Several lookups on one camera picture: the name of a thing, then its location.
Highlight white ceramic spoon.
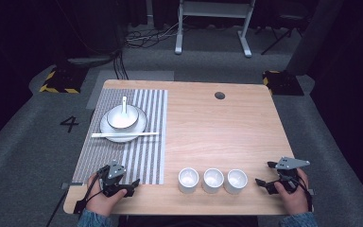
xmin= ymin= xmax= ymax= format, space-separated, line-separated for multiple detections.
xmin=120 ymin=96 xmax=130 ymax=122

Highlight black yellow striped base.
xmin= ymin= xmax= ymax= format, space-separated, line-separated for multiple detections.
xmin=39 ymin=65 xmax=88 ymax=95
xmin=262 ymin=69 xmax=305 ymax=96

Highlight grey striped placemat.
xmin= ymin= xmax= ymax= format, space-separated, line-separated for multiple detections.
xmin=71 ymin=88 xmax=169 ymax=185

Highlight white chopstick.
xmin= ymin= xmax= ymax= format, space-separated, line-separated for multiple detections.
xmin=91 ymin=131 xmax=160 ymax=136
xmin=91 ymin=133 xmax=159 ymax=139

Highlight person's right hand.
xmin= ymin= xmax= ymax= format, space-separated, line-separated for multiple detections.
xmin=273 ymin=167 xmax=311 ymax=216

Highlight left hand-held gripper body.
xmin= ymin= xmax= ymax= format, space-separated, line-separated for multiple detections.
xmin=97 ymin=160 xmax=136 ymax=199

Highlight white bowl with dark rim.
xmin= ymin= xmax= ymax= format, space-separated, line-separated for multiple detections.
xmin=106 ymin=104 xmax=140 ymax=131

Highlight person's left hand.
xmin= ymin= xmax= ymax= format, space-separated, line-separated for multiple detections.
xmin=85 ymin=172 xmax=129 ymax=218

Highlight white cup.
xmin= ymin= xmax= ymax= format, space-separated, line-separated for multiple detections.
xmin=178 ymin=166 xmax=200 ymax=194
xmin=202 ymin=167 xmax=225 ymax=195
xmin=223 ymin=168 xmax=249 ymax=195

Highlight white plate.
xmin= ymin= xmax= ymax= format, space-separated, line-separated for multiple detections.
xmin=99 ymin=105 xmax=148 ymax=144

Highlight grey column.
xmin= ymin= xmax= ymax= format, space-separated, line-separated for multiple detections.
xmin=285 ymin=0 xmax=344 ymax=76

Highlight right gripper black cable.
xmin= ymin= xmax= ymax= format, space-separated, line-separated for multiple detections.
xmin=291 ymin=175 xmax=315 ymax=213

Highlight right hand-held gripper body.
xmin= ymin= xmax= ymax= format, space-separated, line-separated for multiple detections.
xmin=264 ymin=156 xmax=311 ymax=196

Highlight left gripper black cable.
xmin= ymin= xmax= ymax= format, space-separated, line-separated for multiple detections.
xmin=73 ymin=174 xmax=106 ymax=216

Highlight floor cable bundle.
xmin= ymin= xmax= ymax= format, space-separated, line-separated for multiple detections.
xmin=124 ymin=22 xmax=183 ymax=50

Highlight black hanging cables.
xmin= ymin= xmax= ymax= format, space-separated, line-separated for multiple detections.
xmin=112 ymin=50 xmax=130 ymax=80

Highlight grey stand base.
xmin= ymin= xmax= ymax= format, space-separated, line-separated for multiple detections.
xmin=66 ymin=54 xmax=117 ymax=70

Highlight black tripod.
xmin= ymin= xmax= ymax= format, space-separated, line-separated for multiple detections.
xmin=254 ymin=12 xmax=306 ymax=56

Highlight white metal stand frame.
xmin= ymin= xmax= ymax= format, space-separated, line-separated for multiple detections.
xmin=174 ymin=0 xmax=257 ymax=59

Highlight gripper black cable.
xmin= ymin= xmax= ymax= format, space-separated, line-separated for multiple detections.
xmin=73 ymin=174 xmax=106 ymax=216
xmin=291 ymin=175 xmax=315 ymax=213

